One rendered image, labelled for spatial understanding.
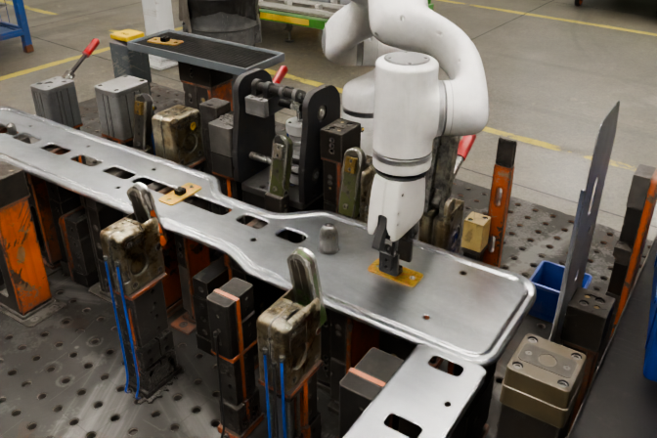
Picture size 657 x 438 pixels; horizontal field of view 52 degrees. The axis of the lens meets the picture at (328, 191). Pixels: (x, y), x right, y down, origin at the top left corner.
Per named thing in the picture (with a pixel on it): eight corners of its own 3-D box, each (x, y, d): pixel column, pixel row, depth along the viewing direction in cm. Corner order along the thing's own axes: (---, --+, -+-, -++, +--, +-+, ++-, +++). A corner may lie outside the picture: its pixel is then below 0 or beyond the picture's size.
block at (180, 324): (169, 326, 141) (152, 206, 127) (211, 294, 150) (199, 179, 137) (188, 335, 138) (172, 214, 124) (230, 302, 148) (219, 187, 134)
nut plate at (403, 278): (366, 270, 107) (366, 264, 106) (377, 259, 110) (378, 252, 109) (414, 287, 103) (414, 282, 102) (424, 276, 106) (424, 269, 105)
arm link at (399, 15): (463, -17, 109) (483, 148, 95) (365, -17, 109) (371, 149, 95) (474, -60, 100) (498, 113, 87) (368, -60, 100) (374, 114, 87)
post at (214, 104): (213, 257, 163) (197, 102, 144) (227, 248, 167) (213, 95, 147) (229, 264, 161) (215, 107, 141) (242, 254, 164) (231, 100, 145)
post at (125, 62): (130, 195, 191) (106, 41, 169) (151, 184, 196) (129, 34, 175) (150, 201, 187) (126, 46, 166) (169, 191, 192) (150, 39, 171)
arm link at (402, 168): (392, 130, 101) (391, 148, 103) (362, 152, 95) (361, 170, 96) (443, 143, 97) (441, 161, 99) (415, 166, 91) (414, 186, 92)
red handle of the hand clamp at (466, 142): (422, 199, 113) (459, 126, 119) (424, 206, 115) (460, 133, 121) (445, 206, 111) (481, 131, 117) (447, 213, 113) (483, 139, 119)
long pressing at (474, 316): (-81, 137, 155) (-83, 131, 154) (7, 107, 171) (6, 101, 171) (488, 375, 88) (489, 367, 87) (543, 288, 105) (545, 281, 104)
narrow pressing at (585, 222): (545, 363, 89) (593, 124, 72) (570, 316, 97) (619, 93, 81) (549, 365, 88) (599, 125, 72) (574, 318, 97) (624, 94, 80)
